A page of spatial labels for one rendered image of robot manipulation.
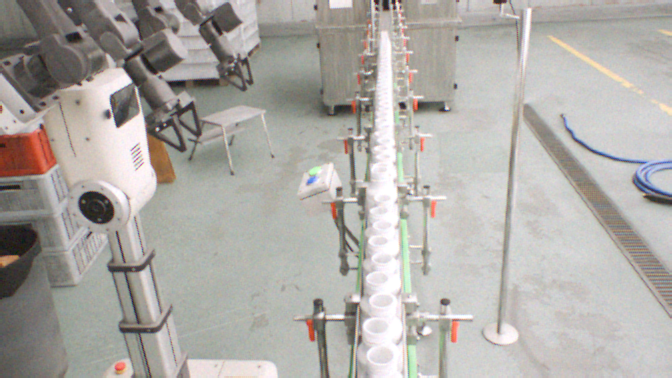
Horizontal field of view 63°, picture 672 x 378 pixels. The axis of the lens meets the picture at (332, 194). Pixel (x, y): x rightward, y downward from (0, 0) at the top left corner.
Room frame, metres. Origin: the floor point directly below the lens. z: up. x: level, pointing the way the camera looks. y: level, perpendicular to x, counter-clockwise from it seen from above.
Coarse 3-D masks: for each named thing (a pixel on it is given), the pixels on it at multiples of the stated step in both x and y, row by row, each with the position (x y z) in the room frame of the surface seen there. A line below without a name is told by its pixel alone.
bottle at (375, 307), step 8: (376, 296) 0.68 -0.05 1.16; (384, 296) 0.68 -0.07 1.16; (368, 304) 0.66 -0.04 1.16; (376, 304) 0.68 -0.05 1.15; (384, 304) 0.68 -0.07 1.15; (392, 304) 0.65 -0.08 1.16; (368, 312) 0.66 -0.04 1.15; (376, 312) 0.65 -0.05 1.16; (384, 312) 0.65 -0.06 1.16; (392, 312) 0.65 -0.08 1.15; (392, 320) 0.65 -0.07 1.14; (392, 328) 0.64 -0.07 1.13; (400, 328) 0.65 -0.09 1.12; (392, 336) 0.64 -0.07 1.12; (400, 336) 0.65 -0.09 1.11; (400, 344) 0.65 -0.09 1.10; (400, 352) 0.65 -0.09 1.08; (400, 360) 0.65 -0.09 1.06; (400, 368) 0.65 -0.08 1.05
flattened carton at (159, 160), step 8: (152, 136) 3.93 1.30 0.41; (152, 144) 3.94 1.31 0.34; (160, 144) 3.94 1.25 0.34; (152, 152) 3.96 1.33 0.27; (160, 152) 3.95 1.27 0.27; (152, 160) 3.97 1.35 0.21; (160, 160) 3.97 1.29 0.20; (168, 160) 4.01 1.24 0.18; (152, 168) 3.99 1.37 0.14; (160, 168) 3.98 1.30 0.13; (168, 168) 3.97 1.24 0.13; (160, 176) 3.99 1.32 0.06; (168, 176) 3.98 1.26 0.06
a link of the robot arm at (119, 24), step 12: (72, 0) 1.13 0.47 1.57; (84, 0) 1.12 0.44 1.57; (96, 0) 1.12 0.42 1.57; (108, 0) 1.15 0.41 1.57; (84, 12) 1.12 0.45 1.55; (96, 12) 1.11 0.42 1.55; (108, 12) 1.12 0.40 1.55; (120, 12) 1.16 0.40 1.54; (84, 24) 1.12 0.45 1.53; (96, 24) 1.11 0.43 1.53; (108, 24) 1.11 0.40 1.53; (120, 24) 1.14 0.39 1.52; (132, 24) 1.17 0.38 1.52; (96, 36) 1.11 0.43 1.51; (120, 36) 1.11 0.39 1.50; (132, 36) 1.14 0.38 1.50
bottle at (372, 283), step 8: (376, 272) 0.74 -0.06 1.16; (368, 280) 0.73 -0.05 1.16; (376, 280) 0.74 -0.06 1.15; (384, 280) 0.73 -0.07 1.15; (368, 288) 0.71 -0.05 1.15; (376, 288) 0.70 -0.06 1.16; (384, 288) 0.71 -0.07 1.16; (368, 296) 0.71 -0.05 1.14; (392, 296) 0.72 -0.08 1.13; (360, 304) 0.72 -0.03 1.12; (360, 312) 0.72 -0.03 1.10
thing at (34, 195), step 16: (16, 176) 2.61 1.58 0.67; (32, 176) 2.60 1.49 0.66; (48, 176) 2.63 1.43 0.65; (0, 192) 2.60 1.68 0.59; (16, 192) 2.61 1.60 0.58; (32, 192) 2.61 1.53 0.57; (48, 192) 2.61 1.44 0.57; (64, 192) 2.75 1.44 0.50; (0, 208) 2.61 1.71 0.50; (16, 208) 2.61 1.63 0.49; (32, 208) 2.61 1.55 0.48; (48, 208) 2.60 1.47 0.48
